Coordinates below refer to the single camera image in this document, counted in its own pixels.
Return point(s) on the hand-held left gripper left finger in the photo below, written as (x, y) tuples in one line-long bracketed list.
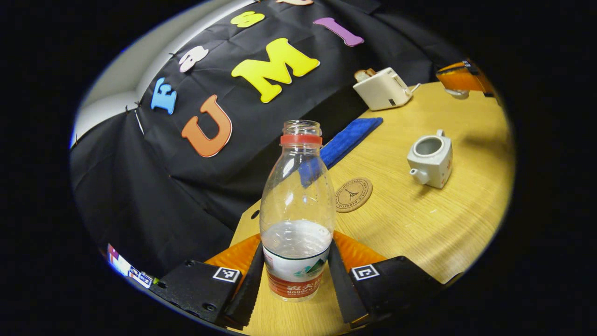
[(249, 294)]

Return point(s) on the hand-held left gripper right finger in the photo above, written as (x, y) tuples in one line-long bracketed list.
[(345, 294)]

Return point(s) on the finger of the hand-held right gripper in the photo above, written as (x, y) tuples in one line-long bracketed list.
[(459, 79)]

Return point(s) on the white teacup lid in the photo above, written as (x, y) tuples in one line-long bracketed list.
[(457, 94)]

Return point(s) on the clear plastic water bottle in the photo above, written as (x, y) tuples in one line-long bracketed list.
[(297, 261)]

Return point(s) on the white ceramic teacup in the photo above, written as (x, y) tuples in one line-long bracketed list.
[(438, 168)]

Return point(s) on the round cork coaster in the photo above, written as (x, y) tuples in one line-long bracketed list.
[(353, 194)]

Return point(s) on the white toaster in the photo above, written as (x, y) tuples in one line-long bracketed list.
[(380, 91)]

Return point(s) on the toast slice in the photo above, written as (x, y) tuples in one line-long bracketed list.
[(363, 73)]

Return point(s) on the blue folded towel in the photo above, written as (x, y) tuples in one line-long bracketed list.
[(350, 137)]

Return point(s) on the computer monitor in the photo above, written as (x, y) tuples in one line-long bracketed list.
[(123, 266)]

